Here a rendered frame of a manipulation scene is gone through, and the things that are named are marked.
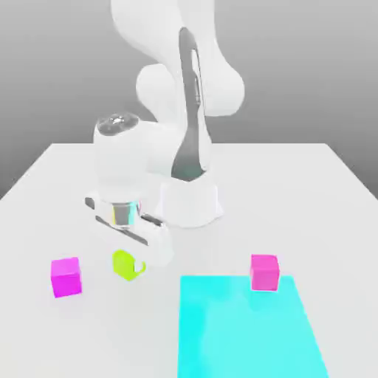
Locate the large cyan box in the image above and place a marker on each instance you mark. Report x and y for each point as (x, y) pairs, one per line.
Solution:
(245, 330)

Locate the small pink cube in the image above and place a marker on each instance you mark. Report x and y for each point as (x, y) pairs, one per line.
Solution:
(264, 273)

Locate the small magenta cube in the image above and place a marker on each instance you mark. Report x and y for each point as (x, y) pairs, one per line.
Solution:
(66, 279)

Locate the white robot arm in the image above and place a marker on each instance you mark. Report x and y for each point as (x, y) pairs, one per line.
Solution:
(165, 88)

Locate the small lime cube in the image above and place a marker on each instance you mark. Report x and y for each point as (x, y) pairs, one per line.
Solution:
(122, 264)

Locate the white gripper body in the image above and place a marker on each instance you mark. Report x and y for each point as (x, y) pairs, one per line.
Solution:
(156, 245)

